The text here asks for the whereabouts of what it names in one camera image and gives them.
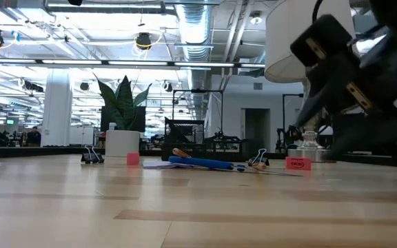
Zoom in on black binder clip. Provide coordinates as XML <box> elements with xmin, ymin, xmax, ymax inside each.
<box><xmin>80</xmin><ymin>144</ymin><xmax>105</xmax><ymax>164</ymax></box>
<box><xmin>248</xmin><ymin>148</ymin><xmax>270</xmax><ymax>170</ymax></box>

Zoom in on white column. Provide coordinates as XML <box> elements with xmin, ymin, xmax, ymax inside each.
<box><xmin>41</xmin><ymin>68</ymin><xmax>72</xmax><ymax>147</ymax></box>

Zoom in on silver lamp with white shade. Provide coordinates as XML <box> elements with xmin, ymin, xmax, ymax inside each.
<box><xmin>264</xmin><ymin>0</ymin><xmax>356</xmax><ymax>163</ymax></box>

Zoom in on black background stand frame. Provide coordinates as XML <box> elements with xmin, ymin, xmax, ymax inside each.
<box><xmin>172</xmin><ymin>88</ymin><xmax>225</xmax><ymax>138</ymax></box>

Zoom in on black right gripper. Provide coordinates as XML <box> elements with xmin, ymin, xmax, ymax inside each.
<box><xmin>289</xmin><ymin>14</ymin><xmax>397</xmax><ymax>161</ymax></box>

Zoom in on person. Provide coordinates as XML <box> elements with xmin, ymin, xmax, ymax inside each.
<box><xmin>26</xmin><ymin>126</ymin><xmax>42</xmax><ymax>147</ymax></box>

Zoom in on blue-handled scissors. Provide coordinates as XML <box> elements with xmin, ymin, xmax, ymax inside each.
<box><xmin>168</xmin><ymin>155</ymin><xmax>303</xmax><ymax>177</ymax></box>

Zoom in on black aluminium table frame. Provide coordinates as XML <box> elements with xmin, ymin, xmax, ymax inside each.
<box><xmin>0</xmin><ymin>146</ymin><xmax>397</xmax><ymax>165</ymax></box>

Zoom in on black mesh desk organizer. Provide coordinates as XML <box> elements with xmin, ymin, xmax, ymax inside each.
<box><xmin>161</xmin><ymin>116</ymin><xmax>244</xmax><ymax>162</ymax></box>

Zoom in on white sticky note pad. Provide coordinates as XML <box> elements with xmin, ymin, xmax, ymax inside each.
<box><xmin>142</xmin><ymin>161</ymin><xmax>194</xmax><ymax>169</ymax></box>

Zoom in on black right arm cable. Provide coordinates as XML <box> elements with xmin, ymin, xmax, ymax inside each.
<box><xmin>311</xmin><ymin>0</ymin><xmax>325</xmax><ymax>23</ymax></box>

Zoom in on silver ventilation duct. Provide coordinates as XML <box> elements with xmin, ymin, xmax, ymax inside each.
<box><xmin>174</xmin><ymin>0</ymin><xmax>220</xmax><ymax>120</ymax></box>

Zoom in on red marker pen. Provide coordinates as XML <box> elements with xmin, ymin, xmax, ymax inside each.
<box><xmin>126</xmin><ymin>152</ymin><xmax>141</xmax><ymax>166</ymax></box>

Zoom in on black background monitor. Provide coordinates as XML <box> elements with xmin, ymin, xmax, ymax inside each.
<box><xmin>100</xmin><ymin>105</ymin><xmax>147</xmax><ymax>133</ymax></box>

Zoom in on green plant in white pot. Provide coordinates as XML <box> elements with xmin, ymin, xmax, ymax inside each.
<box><xmin>94</xmin><ymin>74</ymin><xmax>153</xmax><ymax>158</ymax></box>

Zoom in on pink printed eraser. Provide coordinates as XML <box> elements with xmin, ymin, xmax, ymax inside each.
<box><xmin>285</xmin><ymin>156</ymin><xmax>312</xmax><ymax>172</ymax></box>

